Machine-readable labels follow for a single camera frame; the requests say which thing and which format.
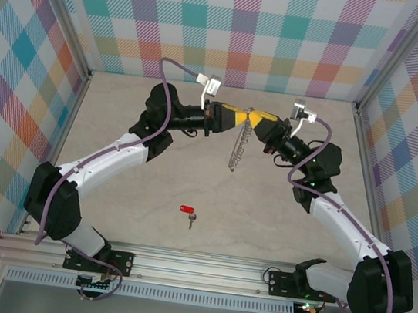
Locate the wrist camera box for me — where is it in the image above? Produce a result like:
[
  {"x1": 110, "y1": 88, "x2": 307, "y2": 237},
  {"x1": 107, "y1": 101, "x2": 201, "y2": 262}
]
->
[
  {"x1": 193, "y1": 71, "x2": 224, "y2": 99},
  {"x1": 291, "y1": 97, "x2": 321, "y2": 124}
]

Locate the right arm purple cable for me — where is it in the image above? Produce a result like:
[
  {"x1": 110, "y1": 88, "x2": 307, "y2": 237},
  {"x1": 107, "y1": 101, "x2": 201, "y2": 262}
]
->
[{"x1": 268, "y1": 113, "x2": 418, "y2": 313}]

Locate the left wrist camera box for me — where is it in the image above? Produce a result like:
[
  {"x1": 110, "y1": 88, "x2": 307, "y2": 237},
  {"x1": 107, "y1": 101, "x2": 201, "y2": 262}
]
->
[{"x1": 193, "y1": 71, "x2": 224, "y2": 99}]

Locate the long aluminium base rail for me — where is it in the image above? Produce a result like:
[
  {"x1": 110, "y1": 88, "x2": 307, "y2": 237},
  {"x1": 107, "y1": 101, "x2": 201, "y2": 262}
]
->
[{"x1": 0, "y1": 223, "x2": 414, "y2": 313}]

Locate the aluminium table side rail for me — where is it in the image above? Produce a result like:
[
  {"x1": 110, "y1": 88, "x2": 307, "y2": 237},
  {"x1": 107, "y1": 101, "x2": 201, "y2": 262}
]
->
[
  {"x1": 332, "y1": 106, "x2": 413, "y2": 281},
  {"x1": 17, "y1": 62, "x2": 93, "y2": 241}
]

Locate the small black controller board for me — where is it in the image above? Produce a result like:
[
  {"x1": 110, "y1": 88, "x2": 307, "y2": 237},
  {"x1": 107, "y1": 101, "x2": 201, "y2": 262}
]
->
[
  {"x1": 294, "y1": 300, "x2": 324, "y2": 313},
  {"x1": 76, "y1": 271, "x2": 117, "y2": 294}
]

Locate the steel band keyring holder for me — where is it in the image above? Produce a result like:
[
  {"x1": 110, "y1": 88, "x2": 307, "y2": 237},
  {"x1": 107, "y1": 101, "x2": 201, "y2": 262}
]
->
[{"x1": 225, "y1": 105, "x2": 258, "y2": 175}]

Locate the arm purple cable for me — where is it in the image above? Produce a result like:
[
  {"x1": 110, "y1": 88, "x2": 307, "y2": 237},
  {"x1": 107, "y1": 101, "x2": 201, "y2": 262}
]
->
[
  {"x1": 268, "y1": 113, "x2": 418, "y2": 313},
  {"x1": 28, "y1": 43, "x2": 203, "y2": 312}
]

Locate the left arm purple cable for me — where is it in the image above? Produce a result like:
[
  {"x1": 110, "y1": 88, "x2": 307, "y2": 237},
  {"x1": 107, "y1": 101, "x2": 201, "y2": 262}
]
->
[{"x1": 28, "y1": 43, "x2": 203, "y2": 312}]

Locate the white slotted cable duct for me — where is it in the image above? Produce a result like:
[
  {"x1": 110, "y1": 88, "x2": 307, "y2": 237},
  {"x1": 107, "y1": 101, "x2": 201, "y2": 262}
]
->
[{"x1": 4, "y1": 262, "x2": 297, "y2": 313}]

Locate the silver key with ring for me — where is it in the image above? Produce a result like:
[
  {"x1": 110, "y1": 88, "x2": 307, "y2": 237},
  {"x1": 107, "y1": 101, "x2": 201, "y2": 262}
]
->
[{"x1": 186, "y1": 211, "x2": 199, "y2": 232}]

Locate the aluminium frame post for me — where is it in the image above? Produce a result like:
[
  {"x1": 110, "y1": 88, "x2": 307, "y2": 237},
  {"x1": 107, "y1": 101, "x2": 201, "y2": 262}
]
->
[
  {"x1": 355, "y1": 0, "x2": 418, "y2": 120},
  {"x1": 18, "y1": 0, "x2": 102, "y2": 78}
]

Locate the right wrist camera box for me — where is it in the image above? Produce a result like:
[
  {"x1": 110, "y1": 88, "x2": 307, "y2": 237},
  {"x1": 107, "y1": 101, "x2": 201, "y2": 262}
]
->
[{"x1": 291, "y1": 97, "x2": 321, "y2": 124}]

